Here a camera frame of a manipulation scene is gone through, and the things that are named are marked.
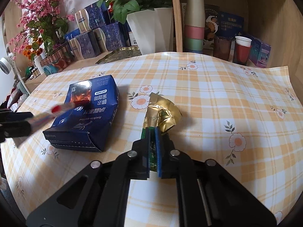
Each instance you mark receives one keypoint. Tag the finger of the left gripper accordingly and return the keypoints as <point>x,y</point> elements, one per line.
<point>15,124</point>

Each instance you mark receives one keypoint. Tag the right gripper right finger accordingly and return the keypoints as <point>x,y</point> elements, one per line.
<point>164,145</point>

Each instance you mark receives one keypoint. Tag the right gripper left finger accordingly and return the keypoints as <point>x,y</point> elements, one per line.
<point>142,147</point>

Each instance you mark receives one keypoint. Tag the green gold foil wrapper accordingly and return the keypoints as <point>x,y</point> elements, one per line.
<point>161,113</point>

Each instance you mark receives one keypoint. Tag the blue coffee box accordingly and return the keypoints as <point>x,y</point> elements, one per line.
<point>86,128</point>

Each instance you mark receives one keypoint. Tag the white desk fan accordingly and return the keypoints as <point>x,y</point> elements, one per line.
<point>8,64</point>

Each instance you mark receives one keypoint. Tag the white cylindrical vase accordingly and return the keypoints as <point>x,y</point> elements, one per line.
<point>37,62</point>

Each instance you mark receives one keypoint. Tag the orange artificial flowers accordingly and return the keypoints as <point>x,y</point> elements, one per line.
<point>33,50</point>

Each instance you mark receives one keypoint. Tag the floral woven planter box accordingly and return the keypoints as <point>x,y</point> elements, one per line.
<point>61,58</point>

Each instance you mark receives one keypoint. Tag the yellow plaid tablecloth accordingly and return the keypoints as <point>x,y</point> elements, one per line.
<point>248,119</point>

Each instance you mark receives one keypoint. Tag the gold blue gift box lower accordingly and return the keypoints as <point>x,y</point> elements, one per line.
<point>85,46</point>

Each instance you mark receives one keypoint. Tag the gold blue gift box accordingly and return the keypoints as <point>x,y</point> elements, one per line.
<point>85,46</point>
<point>92,17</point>
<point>110,37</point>

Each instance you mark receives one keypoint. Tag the pink artificial flower bouquet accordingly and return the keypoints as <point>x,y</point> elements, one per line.
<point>40,18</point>

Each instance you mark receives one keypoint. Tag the gold blue gift box right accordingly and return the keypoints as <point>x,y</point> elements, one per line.
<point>110,37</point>

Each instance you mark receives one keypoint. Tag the dark brown cup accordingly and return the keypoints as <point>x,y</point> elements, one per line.
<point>222,47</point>

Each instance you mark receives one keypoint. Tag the red paper cup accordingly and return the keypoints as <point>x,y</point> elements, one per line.
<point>242,50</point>

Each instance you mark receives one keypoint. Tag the white faceted vase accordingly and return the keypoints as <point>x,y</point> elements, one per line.
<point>153,29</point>

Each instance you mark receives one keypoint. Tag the purple small box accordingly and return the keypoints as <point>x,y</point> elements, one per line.
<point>259,52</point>

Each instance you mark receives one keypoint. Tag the stacked pastel cups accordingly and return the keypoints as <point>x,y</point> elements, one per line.
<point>194,25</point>

